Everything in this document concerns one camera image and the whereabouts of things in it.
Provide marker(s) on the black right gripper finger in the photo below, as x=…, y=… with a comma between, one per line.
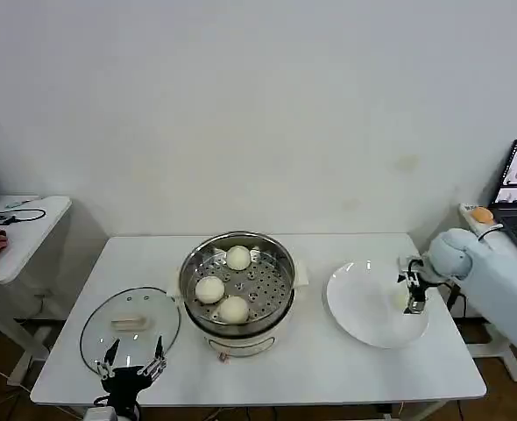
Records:
x=416, y=302
x=404, y=278

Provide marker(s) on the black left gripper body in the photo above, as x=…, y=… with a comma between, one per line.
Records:
x=125, y=381

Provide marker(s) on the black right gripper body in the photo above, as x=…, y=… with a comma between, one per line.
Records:
x=418, y=274

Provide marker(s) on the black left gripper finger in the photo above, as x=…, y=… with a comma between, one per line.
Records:
x=157, y=361
x=107, y=363

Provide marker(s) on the white steamed bun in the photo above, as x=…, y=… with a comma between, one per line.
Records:
x=210, y=290
x=238, y=257
x=233, y=309
x=399, y=299

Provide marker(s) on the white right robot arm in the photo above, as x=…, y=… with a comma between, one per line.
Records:
x=495, y=272

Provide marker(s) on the round glass lid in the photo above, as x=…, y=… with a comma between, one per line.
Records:
x=109, y=316

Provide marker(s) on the white round plate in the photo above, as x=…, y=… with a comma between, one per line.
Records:
x=363, y=307

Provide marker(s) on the white electric cooker pot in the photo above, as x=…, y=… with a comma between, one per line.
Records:
x=241, y=342

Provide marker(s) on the orange round object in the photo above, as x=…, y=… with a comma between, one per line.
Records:
x=482, y=215

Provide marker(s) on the perforated steel steamer basket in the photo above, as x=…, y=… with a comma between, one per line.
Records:
x=267, y=280

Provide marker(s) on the white side table with mouse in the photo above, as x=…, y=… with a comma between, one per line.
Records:
x=30, y=237

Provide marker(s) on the green pen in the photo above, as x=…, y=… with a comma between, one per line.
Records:
x=19, y=202

